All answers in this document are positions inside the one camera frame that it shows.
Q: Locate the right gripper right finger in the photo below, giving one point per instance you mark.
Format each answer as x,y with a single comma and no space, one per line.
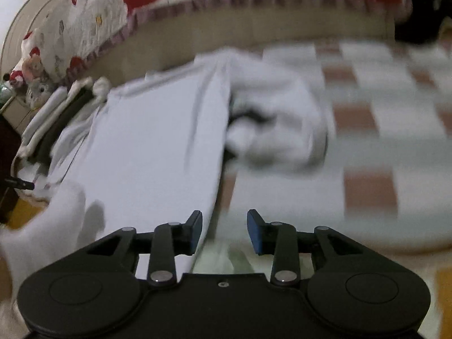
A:
279,240

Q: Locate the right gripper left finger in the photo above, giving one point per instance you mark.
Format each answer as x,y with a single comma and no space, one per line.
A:
170,240

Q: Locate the white shirt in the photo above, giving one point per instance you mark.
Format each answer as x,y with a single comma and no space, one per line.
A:
153,152

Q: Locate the black folded garment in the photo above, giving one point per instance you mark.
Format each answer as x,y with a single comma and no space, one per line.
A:
42,152

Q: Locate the white fleece sleeve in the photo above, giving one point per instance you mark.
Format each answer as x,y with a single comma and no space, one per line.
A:
66,225

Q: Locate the beige nightstand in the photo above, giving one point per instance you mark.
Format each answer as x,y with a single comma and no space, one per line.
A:
17,113

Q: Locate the grey bunny plush toy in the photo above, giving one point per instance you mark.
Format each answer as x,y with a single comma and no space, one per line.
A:
38,92

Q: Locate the cream folded garment upper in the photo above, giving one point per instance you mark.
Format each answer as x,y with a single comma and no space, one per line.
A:
57,101

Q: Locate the cream folded garment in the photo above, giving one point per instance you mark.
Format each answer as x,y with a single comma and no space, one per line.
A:
100,89
57,101

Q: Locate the pink bear plush toy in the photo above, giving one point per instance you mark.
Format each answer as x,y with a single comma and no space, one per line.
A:
32,68

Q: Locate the checkered floor rug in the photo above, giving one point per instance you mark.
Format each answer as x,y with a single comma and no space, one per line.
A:
385,179

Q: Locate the cream folded garment bottom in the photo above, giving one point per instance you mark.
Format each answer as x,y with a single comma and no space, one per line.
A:
100,89

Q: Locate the red white patterned quilt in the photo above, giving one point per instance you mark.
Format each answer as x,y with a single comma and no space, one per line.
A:
176,14

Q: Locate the beige bed frame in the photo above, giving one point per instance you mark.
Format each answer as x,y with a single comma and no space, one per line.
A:
229,35

